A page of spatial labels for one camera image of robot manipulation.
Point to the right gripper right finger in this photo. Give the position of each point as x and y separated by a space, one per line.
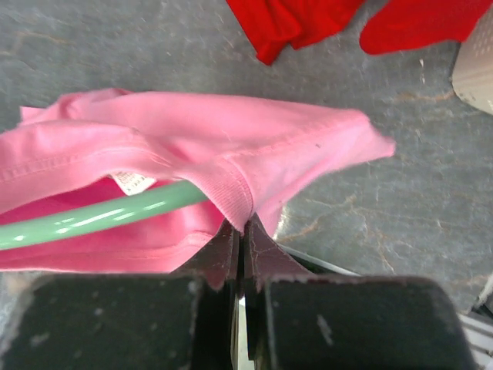
300 320

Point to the red t shirt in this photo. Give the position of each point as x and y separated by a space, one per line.
398 26

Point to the teal wavy hanger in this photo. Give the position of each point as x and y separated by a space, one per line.
101 216

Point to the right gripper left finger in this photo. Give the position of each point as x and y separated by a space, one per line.
186 319

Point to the pink t shirt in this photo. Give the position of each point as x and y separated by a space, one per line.
248 155

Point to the cream laundry basket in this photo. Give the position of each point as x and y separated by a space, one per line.
471 78

